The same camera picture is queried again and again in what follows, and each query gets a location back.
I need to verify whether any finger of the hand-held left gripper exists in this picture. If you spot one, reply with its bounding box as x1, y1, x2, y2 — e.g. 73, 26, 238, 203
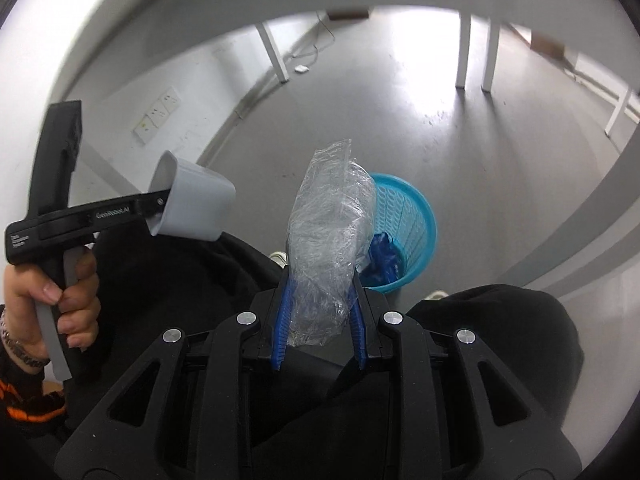
137, 189, 173, 223

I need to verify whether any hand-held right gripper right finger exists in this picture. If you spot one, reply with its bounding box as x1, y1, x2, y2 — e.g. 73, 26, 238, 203
349, 280, 583, 480

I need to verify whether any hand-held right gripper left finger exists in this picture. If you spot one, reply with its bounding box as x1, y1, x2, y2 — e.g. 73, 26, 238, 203
54, 271, 292, 480

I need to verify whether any white plastic cup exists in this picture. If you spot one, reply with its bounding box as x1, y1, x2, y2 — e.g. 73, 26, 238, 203
147, 150, 237, 242

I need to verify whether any clear plastic bag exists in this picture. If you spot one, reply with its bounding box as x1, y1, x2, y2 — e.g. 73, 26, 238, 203
285, 138, 377, 349

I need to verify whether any blue plastic basket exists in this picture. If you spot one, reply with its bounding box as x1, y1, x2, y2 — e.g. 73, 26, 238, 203
352, 172, 438, 295

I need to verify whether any person's left forearm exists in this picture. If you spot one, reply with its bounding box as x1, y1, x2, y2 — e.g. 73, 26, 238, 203
0, 342, 71, 461

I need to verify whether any person's left hand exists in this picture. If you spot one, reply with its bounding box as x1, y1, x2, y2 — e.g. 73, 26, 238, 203
2, 246, 102, 362

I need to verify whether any black chair seat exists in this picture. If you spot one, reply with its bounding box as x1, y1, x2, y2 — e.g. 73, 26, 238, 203
280, 342, 353, 401

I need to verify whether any person's left leg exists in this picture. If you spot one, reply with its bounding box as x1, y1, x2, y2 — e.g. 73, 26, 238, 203
65, 231, 287, 411

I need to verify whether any blue plastic bag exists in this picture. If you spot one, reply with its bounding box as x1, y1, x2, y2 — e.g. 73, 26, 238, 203
361, 231, 407, 282

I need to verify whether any white table leg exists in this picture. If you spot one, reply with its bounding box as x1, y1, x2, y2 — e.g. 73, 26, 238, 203
603, 84, 634, 137
455, 11, 473, 90
254, 21, 291, 84
480, 17, 502, 94

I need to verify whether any white table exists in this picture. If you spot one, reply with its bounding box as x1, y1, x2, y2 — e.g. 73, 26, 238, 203
0, 0, 640, 311

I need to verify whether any cardboard box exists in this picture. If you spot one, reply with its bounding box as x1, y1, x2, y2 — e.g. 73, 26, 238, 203
529, 30, 567, 59

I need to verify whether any dark beaded bracelet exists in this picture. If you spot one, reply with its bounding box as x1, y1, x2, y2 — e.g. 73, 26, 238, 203
0, 307, 52, 370

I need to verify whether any thin floor cable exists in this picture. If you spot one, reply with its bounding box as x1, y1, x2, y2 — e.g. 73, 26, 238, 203
289, 10, 337, 62

